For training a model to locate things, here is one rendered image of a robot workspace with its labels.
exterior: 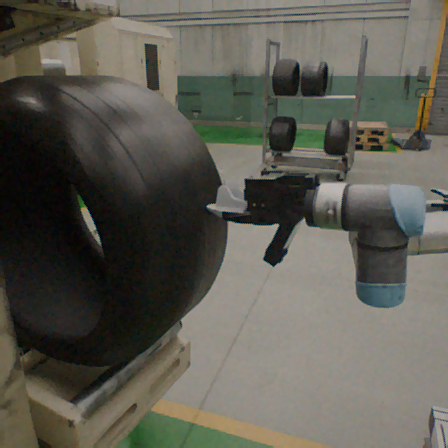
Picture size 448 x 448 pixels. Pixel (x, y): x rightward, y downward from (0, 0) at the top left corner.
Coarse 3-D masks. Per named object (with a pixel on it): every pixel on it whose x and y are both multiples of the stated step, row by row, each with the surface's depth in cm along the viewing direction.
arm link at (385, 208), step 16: (352, 192) 61; (368, 192) 60; (384, 192) 59; (400, 192) 58; (416, 192) 57; (352, 208) 60; (368, 208) 59; (384, 208) 58; (400, 208) 57; (416, 208) 56; (352, 224) 61; (368, 224) 60; (384, 224) 58; (400, 224) 57; (416, 224) 56; (368, 240) 60; (384, 240) 59; (400, 240) 59
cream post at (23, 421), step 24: (0, 264) 64; (0, 288) 65; (0, 312) 65; (0, 336) 66; (0, 360) 67; (0, 384) 68; (24, 384) 72; (0, 408) 68; (24, 408) 73; (0, 432) 69; (24, 432) 74
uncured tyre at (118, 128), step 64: (0, 128) 69; (64, 128) 64; (128, 128) 67; (192, 128) 81; (0, 192) 100; (64, 192) 110; (128, 192) 63; (192, 192) 73; (0, 256) 100; (64, 256) 113; (128, 256) 65; (192, 256) 73; (64, 320) 100; (128, 320) 70
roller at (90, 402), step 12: (180, 324) 101; (168, 336) 97; (156, 348) 93; (132, 360) 87; (144, 360) 90; (108, 372) 83; (120, 372) 84; (132, 372) 86; (96, 384) 80; (108, 384) 81; (120, 384) 84; (84, 396) 77; (96, 396) 78; (108, 396) 81; (84, 408) 76; (96, 408) 78
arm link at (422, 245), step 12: (432, 216) 72; (444, 216) 71; (432, 228) 70; (444, 228) 70; (348, 240) 78; (420, 240) 71; (432, 240) 70; (444, 240) 70; (408, 252) 72; (420, 252) 72; (432, 252) 72; (444, 252) 72
